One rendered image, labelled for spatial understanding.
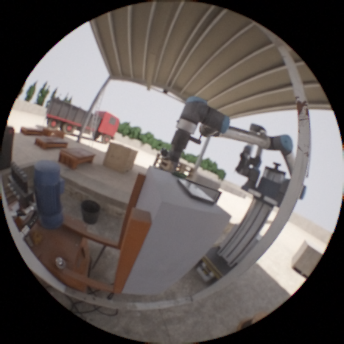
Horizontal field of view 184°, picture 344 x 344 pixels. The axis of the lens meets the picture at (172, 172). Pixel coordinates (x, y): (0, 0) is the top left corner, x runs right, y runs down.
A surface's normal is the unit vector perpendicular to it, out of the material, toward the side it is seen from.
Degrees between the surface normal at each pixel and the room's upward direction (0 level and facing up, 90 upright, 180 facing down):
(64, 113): 90
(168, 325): 0
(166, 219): 90
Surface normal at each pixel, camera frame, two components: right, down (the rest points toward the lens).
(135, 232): 0.25, 0.22
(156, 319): 0.39, -0.92
